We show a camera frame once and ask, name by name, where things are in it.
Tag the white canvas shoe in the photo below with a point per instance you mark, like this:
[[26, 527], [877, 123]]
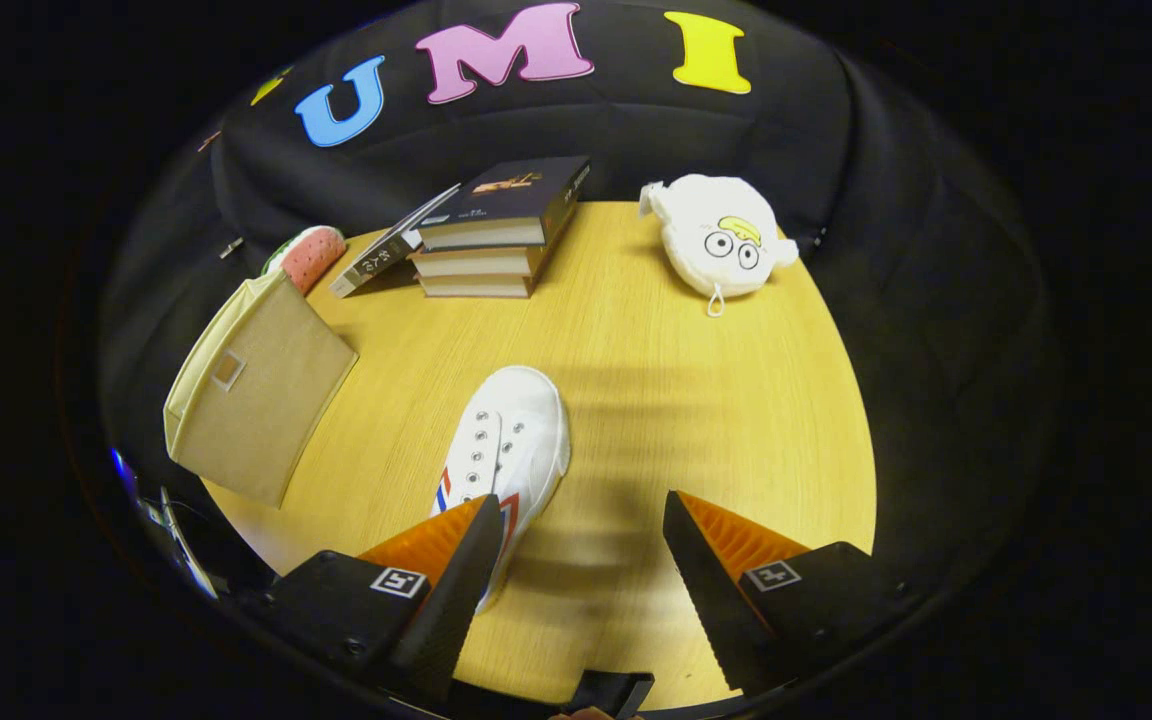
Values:
[[521, 430]]

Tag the white portrait cover book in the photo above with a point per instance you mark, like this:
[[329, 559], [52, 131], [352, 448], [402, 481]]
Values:
[[376, 262]]

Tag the beige fabric storage box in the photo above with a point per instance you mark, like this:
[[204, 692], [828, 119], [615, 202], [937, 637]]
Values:
[[256, 400]]

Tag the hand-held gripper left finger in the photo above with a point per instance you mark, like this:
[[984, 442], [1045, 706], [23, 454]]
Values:
[[451, 600]]

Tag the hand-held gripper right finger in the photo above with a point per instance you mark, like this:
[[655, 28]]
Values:
[[711, 600]]

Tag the white plush pouch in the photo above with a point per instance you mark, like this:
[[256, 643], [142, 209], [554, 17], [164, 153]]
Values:
[[706, 230]]

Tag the brown cover book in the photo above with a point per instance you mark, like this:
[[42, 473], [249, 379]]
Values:
[[476, 286], [476, 262]]

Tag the silver clip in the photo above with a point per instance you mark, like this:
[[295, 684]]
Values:
[[231, 246]]

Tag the watermelon slice toy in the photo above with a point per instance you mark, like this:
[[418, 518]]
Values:
[[314, 255]]

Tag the black cover book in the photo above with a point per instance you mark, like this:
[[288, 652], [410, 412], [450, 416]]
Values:
[[516, 195]]

